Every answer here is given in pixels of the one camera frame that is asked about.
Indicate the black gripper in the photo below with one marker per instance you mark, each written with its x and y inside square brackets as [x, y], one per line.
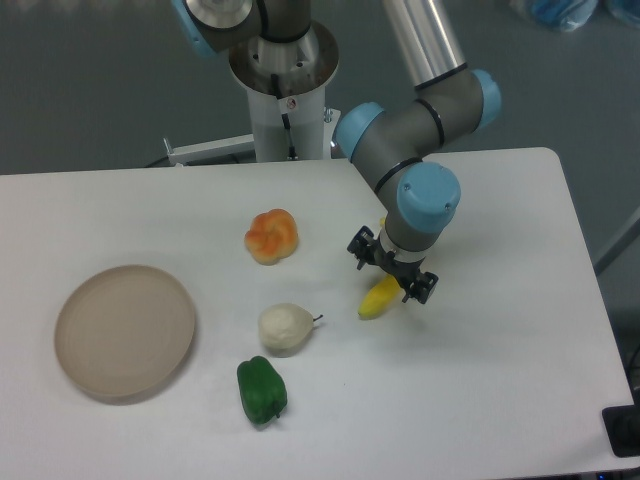
[402, 264]

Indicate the yellow banana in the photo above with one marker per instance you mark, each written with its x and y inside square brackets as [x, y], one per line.
[379, 298]

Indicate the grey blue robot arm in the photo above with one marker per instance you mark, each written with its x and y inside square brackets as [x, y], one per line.
[389, 150]

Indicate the orange swirl bread roll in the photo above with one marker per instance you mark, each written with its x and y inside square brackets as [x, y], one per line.
[272, 236]

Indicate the white pear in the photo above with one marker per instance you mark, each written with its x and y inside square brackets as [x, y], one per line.
[284, 328]

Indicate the green bell pepper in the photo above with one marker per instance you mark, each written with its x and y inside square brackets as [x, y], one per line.
[262, 390]

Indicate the beige round plate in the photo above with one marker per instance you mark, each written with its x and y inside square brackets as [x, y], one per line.
[125, 332]

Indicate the black box at edge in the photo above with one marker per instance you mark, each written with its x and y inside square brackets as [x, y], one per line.
[622, 427]

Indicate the blue plastic bag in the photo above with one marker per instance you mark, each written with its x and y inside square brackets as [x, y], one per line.
[568, 15]

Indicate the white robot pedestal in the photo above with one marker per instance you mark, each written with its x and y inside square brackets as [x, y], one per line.
[285, 87]

